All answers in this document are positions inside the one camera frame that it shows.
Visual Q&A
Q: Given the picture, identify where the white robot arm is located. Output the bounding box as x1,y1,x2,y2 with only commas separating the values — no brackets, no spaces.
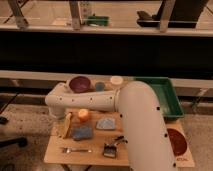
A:
45,81,178,171

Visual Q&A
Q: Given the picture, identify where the blue sponge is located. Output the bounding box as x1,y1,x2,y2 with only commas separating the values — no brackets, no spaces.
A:
72,126,93,141

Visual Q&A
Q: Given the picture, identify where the orange apple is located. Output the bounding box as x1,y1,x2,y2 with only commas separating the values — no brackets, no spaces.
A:
78,109,91,122

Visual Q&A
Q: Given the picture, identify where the silver fork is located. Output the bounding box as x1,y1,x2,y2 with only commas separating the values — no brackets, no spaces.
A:
61,147,92,153

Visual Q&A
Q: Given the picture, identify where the purple bowl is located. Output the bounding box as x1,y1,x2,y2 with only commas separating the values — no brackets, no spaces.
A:
69,76,91,93

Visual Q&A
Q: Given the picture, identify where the grey blue cloth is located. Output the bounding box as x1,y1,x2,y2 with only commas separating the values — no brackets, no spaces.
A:
96,118,116,130

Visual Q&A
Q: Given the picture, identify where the blue cup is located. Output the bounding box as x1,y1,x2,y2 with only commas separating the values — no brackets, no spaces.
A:
95,82,105,91

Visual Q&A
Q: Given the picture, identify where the black brush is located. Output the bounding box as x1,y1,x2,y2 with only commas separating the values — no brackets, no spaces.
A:
103,144,117,158

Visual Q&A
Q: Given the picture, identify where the white cup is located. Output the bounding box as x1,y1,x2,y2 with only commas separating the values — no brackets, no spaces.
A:
110,76,124,89

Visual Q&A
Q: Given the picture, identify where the green object on shelf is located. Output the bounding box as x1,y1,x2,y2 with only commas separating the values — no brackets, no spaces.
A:
86,15,109,26

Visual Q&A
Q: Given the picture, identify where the green tray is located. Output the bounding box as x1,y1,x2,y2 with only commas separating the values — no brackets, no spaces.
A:
135,77,184,121

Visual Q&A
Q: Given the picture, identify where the orange bowl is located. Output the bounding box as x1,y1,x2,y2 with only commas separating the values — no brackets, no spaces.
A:
167,128,187,156

